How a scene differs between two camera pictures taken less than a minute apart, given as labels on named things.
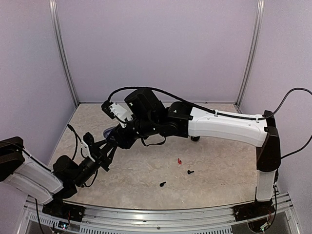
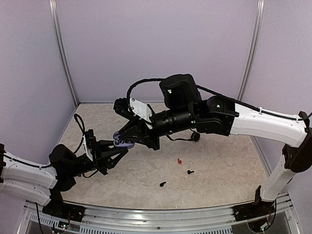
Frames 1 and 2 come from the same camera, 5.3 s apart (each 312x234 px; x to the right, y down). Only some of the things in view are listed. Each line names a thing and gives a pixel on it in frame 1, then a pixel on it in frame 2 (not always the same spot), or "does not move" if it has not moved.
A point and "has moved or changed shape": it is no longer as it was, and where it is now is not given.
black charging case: x=195 y=138 does not move
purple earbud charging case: x=107 y=132 has moved or changed shape
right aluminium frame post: x=255 y=46 does not move
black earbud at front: x=162 y=184 does not move
